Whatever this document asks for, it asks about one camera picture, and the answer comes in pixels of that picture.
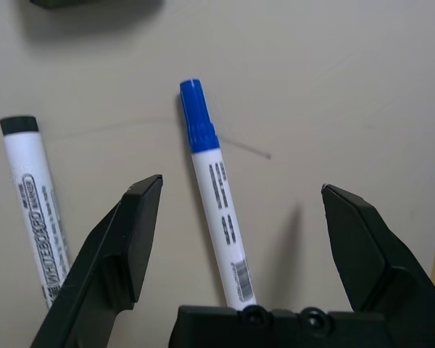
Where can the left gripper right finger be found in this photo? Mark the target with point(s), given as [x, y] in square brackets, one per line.
[377, 261]

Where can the blue-capped whiteboard marker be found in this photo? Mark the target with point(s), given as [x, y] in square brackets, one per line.
[214, 188]

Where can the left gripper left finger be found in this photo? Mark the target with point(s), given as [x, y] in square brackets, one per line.
[105, 261]

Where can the black plastic cup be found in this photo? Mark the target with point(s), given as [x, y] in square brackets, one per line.
[94, 3]

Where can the black-capped whiteboard marker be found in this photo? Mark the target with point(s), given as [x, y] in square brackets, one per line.
[25, 174]

